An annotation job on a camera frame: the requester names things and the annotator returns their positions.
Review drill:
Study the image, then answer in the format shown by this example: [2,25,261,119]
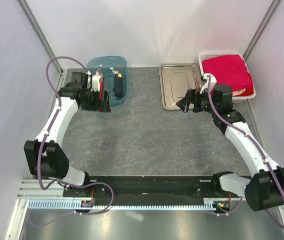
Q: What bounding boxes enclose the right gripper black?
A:
[176,86,219,115]

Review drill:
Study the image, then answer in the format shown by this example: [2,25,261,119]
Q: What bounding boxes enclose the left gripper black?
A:
[80,88,110,113]

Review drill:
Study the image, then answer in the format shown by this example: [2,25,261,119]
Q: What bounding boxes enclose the black paper napkin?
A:
[113,75,123,97]

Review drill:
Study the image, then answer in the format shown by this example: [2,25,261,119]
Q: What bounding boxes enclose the gold spoon green handle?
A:
[115,71,122,78]

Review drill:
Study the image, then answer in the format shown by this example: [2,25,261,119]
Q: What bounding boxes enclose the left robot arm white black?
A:
[23,71,111,197]

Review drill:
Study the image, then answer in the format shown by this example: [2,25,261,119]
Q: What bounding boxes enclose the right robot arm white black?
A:
[176,84,284,212]

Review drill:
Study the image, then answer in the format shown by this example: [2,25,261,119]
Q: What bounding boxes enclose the red rolled napkin with cutlery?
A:
[96,70,104,100]

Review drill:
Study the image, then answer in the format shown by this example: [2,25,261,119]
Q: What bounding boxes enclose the stainless steel tray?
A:
[159,63,202,111]

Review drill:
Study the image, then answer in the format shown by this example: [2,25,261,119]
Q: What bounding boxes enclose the blue transparent plastic container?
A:
[87,56,129,107]

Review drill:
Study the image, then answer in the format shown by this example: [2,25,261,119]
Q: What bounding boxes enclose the white plastic basket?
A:
[198,49,256,103]

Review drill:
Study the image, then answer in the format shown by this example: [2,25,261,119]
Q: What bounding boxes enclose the red folded cloth stack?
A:
[202,54,255,97]

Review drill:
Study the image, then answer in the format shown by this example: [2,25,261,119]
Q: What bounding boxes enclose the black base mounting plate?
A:
[55,174,241,207]

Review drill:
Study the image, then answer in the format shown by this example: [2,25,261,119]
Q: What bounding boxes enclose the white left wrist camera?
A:
[87,71,100,92]

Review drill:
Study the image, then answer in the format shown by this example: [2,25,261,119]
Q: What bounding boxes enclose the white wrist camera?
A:
[200,73,217,94]
[87,71,100,92]

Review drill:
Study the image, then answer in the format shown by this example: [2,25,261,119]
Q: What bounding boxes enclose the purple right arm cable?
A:
[205,74,284,231]

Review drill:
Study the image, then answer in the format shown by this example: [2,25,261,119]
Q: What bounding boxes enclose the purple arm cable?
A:
[205,74,284,231]
[28,56,114,228]

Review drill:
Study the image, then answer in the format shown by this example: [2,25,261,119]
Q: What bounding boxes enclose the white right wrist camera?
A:
[200,73,217,94]

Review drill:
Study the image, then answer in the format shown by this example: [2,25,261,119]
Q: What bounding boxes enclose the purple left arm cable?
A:
[28,56,114,228]

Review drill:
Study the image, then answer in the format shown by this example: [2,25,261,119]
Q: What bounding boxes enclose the slotted grey cable duct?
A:
[28,198,223,211]

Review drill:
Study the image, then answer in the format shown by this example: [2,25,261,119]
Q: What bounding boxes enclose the aluminium frame rail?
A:
[17,179,64,200]

